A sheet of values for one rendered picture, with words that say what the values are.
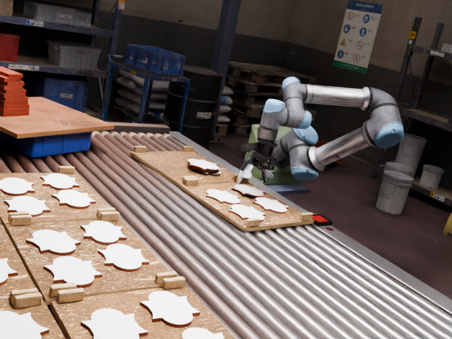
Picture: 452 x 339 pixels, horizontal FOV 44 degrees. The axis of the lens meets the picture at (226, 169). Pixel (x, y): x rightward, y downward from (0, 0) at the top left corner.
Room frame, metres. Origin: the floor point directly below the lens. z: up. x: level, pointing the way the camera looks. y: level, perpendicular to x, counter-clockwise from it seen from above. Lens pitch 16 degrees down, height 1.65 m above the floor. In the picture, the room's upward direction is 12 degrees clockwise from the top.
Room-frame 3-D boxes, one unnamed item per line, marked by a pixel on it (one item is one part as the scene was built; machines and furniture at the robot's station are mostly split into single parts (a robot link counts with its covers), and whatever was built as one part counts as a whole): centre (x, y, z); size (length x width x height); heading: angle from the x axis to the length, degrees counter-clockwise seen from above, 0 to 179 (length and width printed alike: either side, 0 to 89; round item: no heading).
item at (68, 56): (6.23, 1.91, 0.76); 0.50 x 0.36 x 0.24; 136
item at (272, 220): (2.06, -0.10, 0.93); 0.41 x 0.35 x 0.02; 41
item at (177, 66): (5.63, 0.91, 0.96); 0.50 x 0.38 x 0.21; 55
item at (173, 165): (2.38, 0.17, 0.93); 0.41 x 0.35 x 0.02; 42
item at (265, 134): (2.16, -0.13, 1.20); 0.08 x 0.08 x 0.05
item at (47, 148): (2.29, 0.80, 0.97); 0.31 x 0.31 x 0.10; 59
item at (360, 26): (7.84, -1.35, 1.55); 0.61 x 0.02 x 0.91; 40
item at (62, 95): (6.22, 2.00, 0.32); 0.50 x 0.41 x 0.37; 126
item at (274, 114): (2.16, -0.14, 1.27); 0.09 x 0.08 x 0.11; 109
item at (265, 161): (2.16, -0.13, 1.11); 0.09 x 0.08 x 0.12; 40
